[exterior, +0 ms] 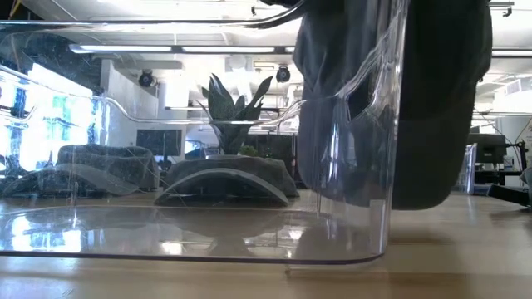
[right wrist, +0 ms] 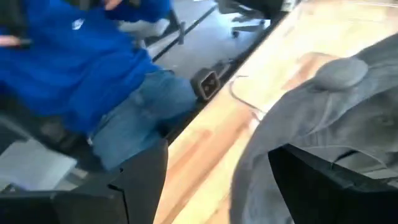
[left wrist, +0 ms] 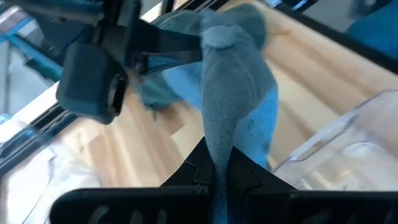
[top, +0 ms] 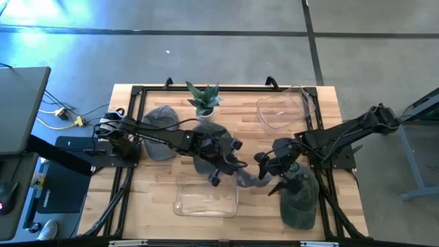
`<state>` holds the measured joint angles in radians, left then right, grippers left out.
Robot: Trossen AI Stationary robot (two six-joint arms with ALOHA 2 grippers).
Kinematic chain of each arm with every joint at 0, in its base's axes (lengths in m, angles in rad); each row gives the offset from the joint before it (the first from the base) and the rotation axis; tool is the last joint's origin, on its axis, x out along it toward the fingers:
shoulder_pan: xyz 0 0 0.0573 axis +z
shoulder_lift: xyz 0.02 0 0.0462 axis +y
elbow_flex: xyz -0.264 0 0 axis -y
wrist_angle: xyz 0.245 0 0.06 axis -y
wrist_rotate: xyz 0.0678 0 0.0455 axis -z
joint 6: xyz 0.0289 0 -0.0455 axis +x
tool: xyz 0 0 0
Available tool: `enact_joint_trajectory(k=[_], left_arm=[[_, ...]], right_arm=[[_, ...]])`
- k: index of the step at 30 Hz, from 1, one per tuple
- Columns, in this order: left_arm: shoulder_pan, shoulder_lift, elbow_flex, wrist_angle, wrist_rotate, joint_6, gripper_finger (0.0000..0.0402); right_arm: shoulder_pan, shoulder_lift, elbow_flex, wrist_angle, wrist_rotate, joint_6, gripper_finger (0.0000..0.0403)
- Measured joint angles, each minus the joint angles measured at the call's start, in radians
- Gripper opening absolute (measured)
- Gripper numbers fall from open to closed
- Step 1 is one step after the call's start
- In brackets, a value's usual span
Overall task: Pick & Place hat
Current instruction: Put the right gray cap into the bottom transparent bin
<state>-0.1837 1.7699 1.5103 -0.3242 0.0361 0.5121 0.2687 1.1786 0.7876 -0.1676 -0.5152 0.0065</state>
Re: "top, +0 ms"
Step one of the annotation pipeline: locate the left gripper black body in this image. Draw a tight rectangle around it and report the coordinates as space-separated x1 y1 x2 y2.
198 132 246 174

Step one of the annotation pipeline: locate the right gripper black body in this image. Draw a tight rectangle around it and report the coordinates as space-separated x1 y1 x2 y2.
269 137 303 176

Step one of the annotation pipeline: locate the dark green baseball cap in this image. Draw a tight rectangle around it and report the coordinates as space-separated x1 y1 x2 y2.
191 121 234 176
279 163 320 231

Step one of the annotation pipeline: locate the grey baseball cap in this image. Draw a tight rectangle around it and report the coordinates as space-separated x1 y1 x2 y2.
235 167 275 189
141 105 181 161

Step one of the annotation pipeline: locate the clear plastic bin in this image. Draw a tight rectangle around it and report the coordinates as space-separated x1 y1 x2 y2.
172 172 239 218
255 85 316 133

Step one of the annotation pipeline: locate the white plant pot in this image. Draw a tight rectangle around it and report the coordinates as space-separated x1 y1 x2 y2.
195 106 217 124

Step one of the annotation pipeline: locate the green succulent plant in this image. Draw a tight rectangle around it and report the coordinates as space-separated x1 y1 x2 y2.
185 80 223 117

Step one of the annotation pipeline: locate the black mat with white mark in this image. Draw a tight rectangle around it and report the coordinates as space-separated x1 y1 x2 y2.
54 136 104 154

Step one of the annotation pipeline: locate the black Trossen case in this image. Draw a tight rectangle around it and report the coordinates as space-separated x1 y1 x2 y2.
36 161 92 214

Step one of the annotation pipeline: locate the black diagonal desk beam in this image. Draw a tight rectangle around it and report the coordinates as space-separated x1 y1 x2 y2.
25 134 94 178

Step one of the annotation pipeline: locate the person's white shoe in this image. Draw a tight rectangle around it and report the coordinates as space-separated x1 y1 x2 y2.
36 219 59 241

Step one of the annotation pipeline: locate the dark grey desk surface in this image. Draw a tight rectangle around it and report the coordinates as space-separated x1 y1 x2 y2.
0 152 39 241

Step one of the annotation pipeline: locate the grey desk top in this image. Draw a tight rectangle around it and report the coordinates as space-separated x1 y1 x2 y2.
0 66 52 157

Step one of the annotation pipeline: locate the black computer mouse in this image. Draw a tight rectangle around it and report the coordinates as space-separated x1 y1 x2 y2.
0 180 20 216

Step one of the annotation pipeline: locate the black aluminium table frame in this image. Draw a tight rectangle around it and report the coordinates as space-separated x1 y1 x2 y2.
79 75 370 241

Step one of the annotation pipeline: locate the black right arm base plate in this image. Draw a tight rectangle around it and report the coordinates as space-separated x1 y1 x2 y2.
307 132 357 169

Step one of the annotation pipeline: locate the white frame bracket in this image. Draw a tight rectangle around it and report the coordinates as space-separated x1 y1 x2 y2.
300 241 340 247
108 239 148 247

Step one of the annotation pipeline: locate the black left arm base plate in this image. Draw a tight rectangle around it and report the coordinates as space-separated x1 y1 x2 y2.
89 139 142 169

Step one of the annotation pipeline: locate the grey metal table frame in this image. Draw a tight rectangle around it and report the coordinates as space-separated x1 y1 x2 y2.
397 87 439 202

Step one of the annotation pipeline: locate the yellow extension cable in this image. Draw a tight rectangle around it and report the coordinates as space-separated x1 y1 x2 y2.
37 107 69 121
36 115 86 131

